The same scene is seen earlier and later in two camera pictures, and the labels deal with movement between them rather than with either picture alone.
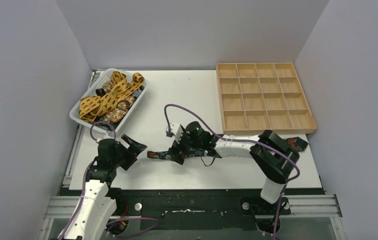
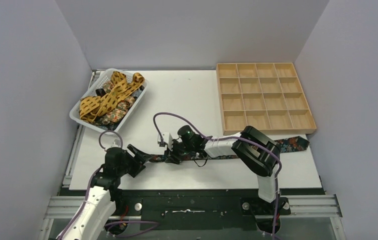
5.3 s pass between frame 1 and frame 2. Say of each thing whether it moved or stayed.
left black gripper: moved
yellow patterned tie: stayed
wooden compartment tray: stayed
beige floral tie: stayed
